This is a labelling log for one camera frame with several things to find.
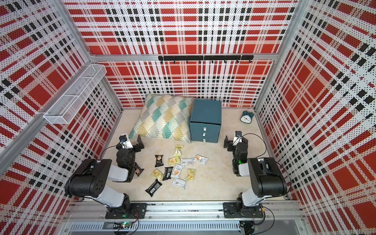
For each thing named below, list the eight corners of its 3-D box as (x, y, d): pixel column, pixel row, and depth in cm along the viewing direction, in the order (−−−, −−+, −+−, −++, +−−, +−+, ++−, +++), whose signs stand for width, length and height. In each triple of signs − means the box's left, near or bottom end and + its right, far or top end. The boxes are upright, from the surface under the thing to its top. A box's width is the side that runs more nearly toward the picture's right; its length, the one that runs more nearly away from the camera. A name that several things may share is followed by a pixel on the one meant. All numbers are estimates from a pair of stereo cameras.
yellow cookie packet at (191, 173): (186, 180, 86) (186, 178, 83) (188, 170, 89) (187, 168, 87) (194, 181, 85) (194, 179, 83) (195, 170, 89) (195, 169, 87)
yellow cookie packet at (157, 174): (151, 175, 87) (150, 174, 86) (156, 169, 90) (156, 168, 88) (159, 181, 85) (158, 180, 83) (164, 175, 87) (163, 174, 86)
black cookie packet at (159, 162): (155, 167, 91) (154, 166, 89) (155, 156, 95) (154, 155, 94) (163, 166, 91) (162, 164, 90) (163, 155, 96) (162, 153, 94)
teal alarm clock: (238, 121, 116) (241, 113, 109) (241, 117, 118) (244, 109, 112) (247, 126, 112) (251, 118, 106) (251, 121, 115) (254, 114, 108)
